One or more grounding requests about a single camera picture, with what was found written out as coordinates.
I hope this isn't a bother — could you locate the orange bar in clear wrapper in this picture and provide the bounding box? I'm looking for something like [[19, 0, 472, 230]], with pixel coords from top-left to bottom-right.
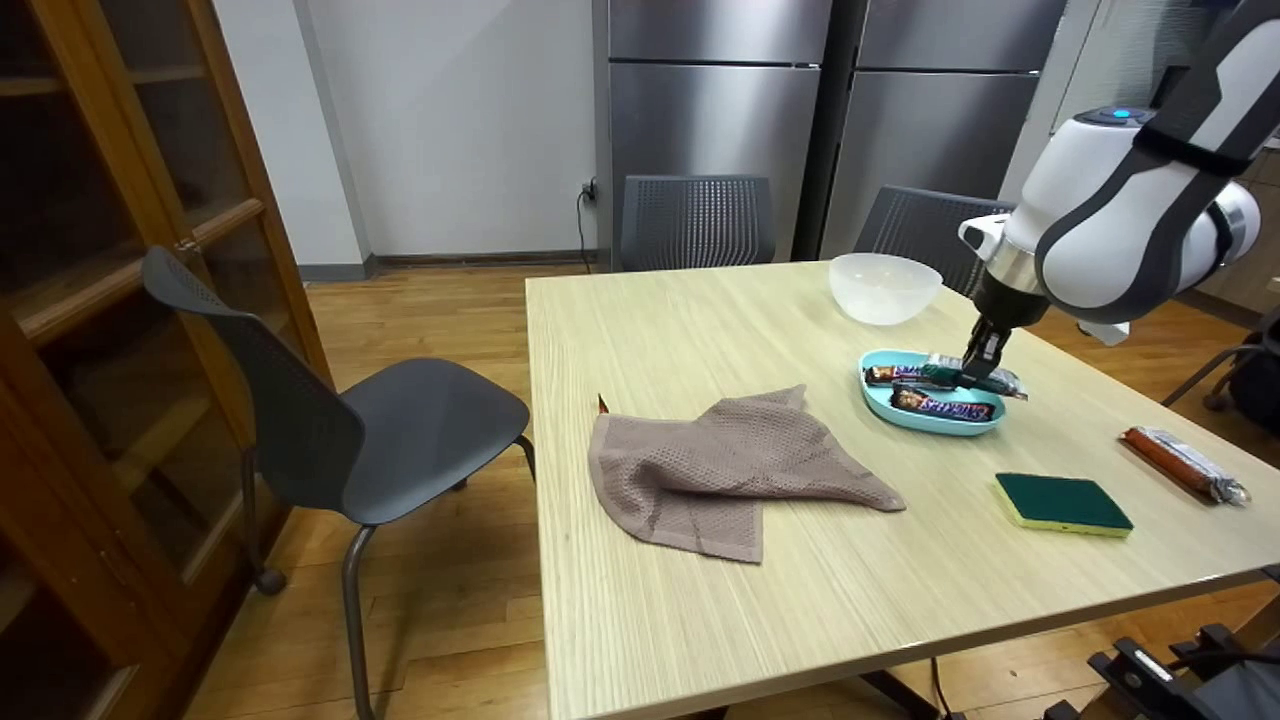
[[1120, 425, 1253, 508]]

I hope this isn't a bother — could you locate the green and yellow sponge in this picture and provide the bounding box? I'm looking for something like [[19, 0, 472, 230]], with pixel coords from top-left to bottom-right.
[[994, 472, 1136, 540]]

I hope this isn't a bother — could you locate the teal oval plate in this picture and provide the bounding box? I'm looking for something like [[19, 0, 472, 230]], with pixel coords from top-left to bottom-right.
[[858, 348, 1008, 438]]

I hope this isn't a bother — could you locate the silver candy bar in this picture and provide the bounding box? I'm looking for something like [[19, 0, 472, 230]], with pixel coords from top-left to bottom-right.
[[922, 353, 1029, 401]]

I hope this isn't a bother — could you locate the wooden glass door cabinet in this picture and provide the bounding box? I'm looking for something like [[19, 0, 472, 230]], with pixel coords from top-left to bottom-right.
[[0, 0, 335, 720]]

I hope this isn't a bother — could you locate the brown waffle towel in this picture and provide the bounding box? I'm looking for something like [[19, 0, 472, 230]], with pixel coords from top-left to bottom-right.
[[587, 384, 908, 565]]

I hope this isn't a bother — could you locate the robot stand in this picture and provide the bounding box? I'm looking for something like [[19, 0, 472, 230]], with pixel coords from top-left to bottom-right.
[[1043, 565, 1280, 720]]

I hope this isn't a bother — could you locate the black chair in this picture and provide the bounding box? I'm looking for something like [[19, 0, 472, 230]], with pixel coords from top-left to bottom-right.
[[1160, 308, 1280, 438]]

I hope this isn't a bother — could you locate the brown wrapped candy bar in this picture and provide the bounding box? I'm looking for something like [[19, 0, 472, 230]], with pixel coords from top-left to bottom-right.
[[889, 387, 997, 424], [864, 364, 953, 390]]

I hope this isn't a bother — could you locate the stainless steel refrigerator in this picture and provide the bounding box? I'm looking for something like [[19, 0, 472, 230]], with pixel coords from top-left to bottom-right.
[[591, 0, 839, 273], [818, 0, 1070, 262]]

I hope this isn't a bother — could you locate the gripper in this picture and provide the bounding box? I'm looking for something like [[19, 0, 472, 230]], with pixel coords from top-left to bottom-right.
[[960, 267, 1052, 387]]

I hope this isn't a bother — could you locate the translucent white bowl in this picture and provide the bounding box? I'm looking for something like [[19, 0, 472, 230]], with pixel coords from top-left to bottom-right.
[[828, 252, 944, 327]]

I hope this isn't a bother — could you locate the grey plastic chair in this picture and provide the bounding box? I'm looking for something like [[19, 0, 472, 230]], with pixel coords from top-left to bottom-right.
[[140, 246, 538, 720], [852, 185, 1017, 300], [619, 174, 778, 274]]

